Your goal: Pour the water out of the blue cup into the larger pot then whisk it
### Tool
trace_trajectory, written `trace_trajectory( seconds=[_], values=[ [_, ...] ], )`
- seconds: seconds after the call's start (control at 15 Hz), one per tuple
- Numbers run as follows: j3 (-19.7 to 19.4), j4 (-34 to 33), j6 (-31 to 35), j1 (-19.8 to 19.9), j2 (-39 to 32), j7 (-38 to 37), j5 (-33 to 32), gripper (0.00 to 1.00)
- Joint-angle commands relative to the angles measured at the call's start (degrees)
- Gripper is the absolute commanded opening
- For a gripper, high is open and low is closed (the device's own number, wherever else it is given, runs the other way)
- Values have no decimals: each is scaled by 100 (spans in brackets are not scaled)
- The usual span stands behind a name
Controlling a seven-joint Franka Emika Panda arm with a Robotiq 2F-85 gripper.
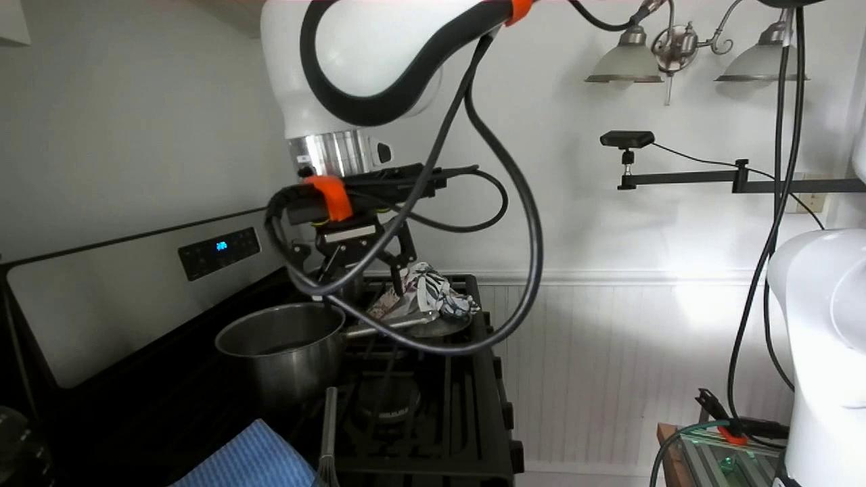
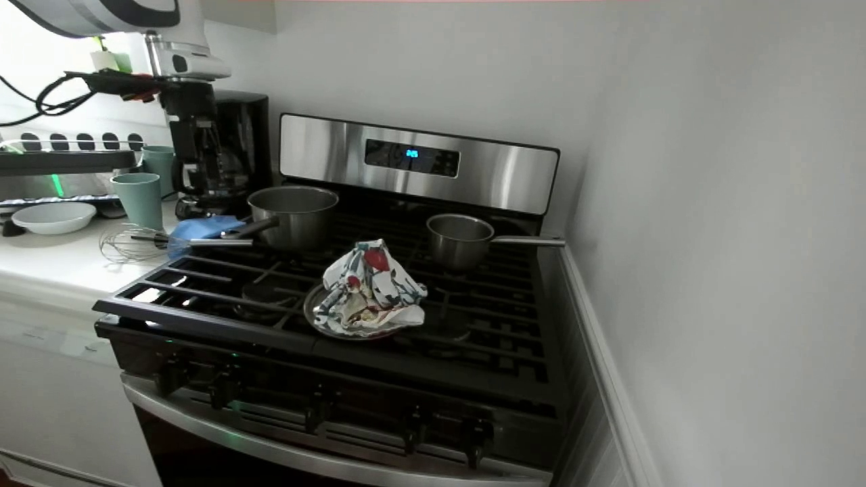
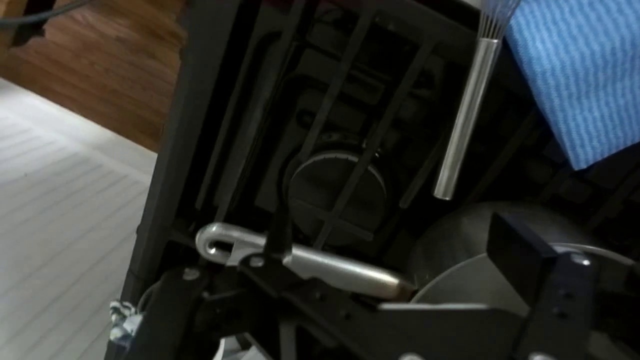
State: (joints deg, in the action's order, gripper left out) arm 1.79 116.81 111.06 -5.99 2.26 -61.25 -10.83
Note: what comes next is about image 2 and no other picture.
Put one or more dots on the large steel saucepan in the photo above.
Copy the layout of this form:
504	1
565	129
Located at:
293	216

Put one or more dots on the pale teal plastic cup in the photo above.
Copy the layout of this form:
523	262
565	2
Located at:
163	166
140	201

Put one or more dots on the colourful patterned dish towel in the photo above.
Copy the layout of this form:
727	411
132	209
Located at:
369	286

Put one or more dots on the black measuring spoon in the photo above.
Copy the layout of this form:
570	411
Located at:
150	239

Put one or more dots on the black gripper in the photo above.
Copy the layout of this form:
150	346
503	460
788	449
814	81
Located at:
192	121

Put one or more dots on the metal countertop rack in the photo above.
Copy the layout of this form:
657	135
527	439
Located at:
63	163

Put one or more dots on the black gas stove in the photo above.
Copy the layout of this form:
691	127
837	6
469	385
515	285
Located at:
407	380

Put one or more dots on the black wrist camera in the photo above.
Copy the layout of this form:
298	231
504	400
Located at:
125	85

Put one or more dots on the black coffee maker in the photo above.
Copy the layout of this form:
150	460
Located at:
240	144

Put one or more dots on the blue striped cleaning cloth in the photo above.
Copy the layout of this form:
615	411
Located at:
204	231

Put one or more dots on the white shallow bowl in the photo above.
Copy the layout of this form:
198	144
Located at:
52	216

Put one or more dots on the white base cabinet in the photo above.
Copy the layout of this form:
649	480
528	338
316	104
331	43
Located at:
63	395

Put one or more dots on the small steel saucepan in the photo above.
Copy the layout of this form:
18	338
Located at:
459	240

